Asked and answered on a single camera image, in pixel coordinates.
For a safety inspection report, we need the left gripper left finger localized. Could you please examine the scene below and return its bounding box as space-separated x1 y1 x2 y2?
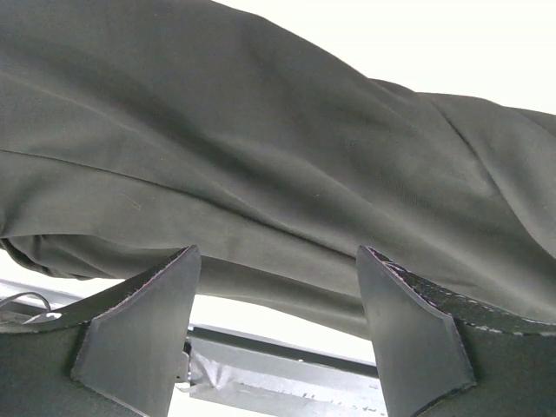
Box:
1 246 201 416

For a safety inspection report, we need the black t shirt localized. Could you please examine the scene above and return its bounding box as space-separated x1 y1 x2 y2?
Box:
1 1 555 337

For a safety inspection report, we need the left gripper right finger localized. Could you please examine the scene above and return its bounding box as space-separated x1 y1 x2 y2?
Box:
356 246 555 416

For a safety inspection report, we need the aluminium frame rail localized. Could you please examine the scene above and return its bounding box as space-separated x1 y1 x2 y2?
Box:
1 279 86 325

